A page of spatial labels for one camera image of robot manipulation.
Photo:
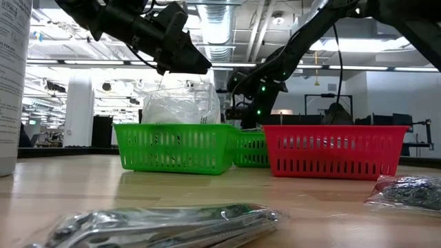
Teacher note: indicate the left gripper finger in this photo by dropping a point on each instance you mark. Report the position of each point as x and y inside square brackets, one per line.
[194, 60]

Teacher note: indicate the white cotton pads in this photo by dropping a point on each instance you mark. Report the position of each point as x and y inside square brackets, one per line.
[179, 106]

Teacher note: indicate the bagged silver nail clipper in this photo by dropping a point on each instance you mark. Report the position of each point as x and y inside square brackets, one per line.
[165, 224]

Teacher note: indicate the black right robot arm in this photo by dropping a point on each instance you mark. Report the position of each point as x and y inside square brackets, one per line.
[293, 58]

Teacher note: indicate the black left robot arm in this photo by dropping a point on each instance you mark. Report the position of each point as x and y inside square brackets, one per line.
[113, 20]

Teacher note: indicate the green slotted plastic basket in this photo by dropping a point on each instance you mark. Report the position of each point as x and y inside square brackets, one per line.
[253, 135]
[172, 128]

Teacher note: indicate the black partition screen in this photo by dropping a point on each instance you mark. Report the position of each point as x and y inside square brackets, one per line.
[296, 120]
[389, 120]

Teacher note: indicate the yellow hanging pendant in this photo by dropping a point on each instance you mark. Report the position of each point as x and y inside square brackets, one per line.
[316, 81]

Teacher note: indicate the red slotted plastic basket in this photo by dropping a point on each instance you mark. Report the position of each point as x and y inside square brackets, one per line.
[334, 131]

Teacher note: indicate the person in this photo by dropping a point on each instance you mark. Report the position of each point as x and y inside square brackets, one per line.
[337, 115]
[25, 136]

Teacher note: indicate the round ceiling detector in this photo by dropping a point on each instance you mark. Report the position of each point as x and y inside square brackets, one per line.
[277, 18]

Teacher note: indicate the black cabinet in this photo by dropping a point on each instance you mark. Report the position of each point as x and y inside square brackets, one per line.
[102, 131]

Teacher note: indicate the white building pillar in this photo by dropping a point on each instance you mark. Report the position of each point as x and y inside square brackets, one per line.
[79, 110]

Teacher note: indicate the long ceiling light strip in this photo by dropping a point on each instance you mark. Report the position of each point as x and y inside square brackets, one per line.
[358, 67]

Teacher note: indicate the large white plastic jug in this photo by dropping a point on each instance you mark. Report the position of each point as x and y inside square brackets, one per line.
[13, 86]

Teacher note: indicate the black mesh pad in bag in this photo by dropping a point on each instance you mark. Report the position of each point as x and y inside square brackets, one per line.
[410, 194]

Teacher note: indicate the silver round ventilation duct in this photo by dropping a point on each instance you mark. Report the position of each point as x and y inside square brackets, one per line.
[217, 34]

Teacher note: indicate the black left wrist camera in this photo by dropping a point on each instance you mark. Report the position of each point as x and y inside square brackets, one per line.
[174, 17]

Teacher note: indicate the black background rig frame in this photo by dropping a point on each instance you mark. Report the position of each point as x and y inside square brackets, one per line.
[317, 95]

